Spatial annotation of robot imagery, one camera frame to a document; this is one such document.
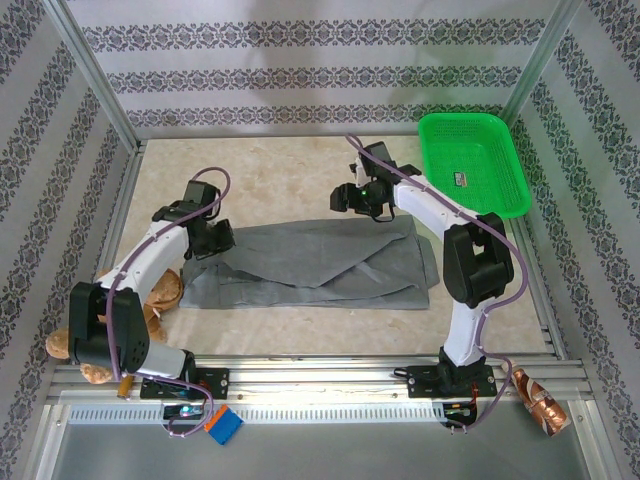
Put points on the grey long sleeve shirt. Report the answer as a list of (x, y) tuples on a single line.
[(325, 270)]

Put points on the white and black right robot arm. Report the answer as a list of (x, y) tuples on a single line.
[(425, 200)]

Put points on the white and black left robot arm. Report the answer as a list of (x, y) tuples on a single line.
[(150, 255)]

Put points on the brown teddy bear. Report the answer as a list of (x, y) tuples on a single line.
[(167, 290)]

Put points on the small label sticker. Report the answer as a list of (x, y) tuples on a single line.
[(461, 179)]

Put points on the green plastic basket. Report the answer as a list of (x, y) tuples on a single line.
[(480, 145)]

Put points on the black electronics board with LED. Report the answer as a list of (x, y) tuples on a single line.
[(457, 409), (185, 411)]

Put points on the blue and orange block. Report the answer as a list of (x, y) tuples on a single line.
[(227, 429)]

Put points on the aluminium table side rail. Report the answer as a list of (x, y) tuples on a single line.
[(537, 290), (122, 200)]

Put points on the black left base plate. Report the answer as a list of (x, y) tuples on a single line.
[(217, 382)]

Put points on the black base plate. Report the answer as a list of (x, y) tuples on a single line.
[(422, 382), (217, 382)]

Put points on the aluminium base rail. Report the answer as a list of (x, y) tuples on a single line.
[(325, 382)]

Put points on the aluminium frame post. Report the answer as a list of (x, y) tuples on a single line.
[(547, 50), (98, 75)]

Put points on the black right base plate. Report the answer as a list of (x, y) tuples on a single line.
[(422, 382)]

